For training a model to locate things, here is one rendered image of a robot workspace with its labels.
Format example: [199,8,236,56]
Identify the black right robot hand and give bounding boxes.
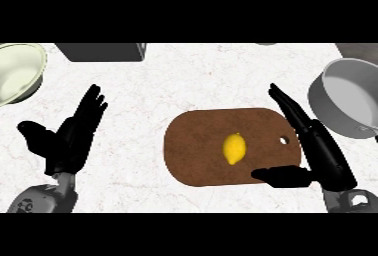
[249,83,358,193]

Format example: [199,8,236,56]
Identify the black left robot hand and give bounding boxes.
[16,84,109,177]

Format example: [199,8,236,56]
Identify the grey metal pot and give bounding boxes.
[307,57,378,140]

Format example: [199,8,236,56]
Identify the yellow lemon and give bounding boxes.
[221,132,248,166]

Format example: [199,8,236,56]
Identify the brown wooden cutting board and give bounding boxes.
[162,107,302,188]

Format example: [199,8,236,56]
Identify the pale green bowl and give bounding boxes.
[0,43,48,108]

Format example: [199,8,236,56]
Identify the dark grey box appliance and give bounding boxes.
[53,43,147,63]

